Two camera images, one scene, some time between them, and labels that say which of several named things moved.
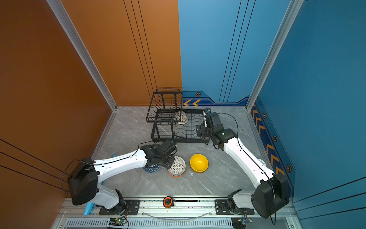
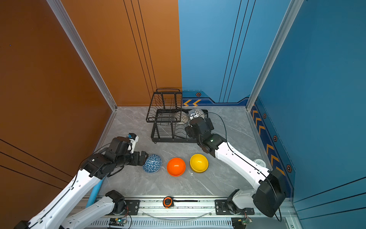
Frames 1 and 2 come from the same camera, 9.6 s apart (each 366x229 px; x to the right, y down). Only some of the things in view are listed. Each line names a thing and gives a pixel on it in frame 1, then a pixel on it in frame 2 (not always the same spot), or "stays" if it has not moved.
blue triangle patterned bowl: (152, 169) stays
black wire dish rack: (171, 123) stays
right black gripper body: (205, 131) to (189, 130)
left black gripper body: (167, 162) to (136, 158)
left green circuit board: (117, 221) stays
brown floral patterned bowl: (181, 116) stays
